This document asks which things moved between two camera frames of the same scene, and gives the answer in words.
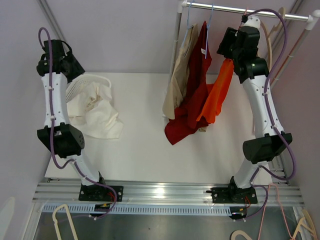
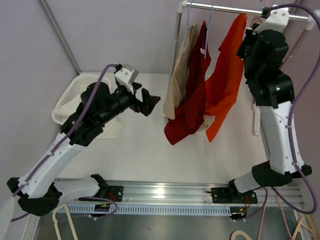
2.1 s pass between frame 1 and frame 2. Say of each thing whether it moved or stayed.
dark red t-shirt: stayed
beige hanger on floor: stayed
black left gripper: moved
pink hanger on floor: stayed
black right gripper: moved
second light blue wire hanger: stayed
